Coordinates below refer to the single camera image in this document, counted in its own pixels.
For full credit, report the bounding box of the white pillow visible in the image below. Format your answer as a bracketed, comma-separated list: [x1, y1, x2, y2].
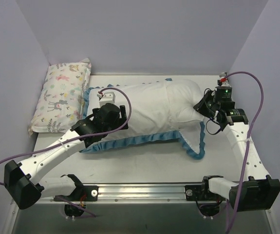
[166, 79, 204, 129]

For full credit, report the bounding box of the blue houndstooth pillowcase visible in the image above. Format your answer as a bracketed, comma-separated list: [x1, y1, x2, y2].
[83, 78, 205, 159]

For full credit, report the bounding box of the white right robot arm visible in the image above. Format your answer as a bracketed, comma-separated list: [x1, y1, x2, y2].
[194, 86, 280, 212]

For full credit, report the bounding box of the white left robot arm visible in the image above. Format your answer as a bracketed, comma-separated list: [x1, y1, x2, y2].
[4, 103, 131, 210]

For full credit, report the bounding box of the floral animal print pillow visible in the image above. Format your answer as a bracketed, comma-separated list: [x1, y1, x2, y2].
[28, 58, 92, 136]

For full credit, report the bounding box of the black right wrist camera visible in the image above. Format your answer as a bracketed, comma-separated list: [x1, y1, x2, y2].
[214, 86, 232, 102]

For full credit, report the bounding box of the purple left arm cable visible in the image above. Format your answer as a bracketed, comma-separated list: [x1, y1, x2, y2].
[0, 88, 132, 187]

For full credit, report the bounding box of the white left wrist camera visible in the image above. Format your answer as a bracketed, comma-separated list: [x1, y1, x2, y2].
[97, 92, 115, 106]

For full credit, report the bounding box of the aluminium front mounting rail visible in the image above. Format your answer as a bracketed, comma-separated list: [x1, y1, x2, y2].
[11, 181, 273, 205]

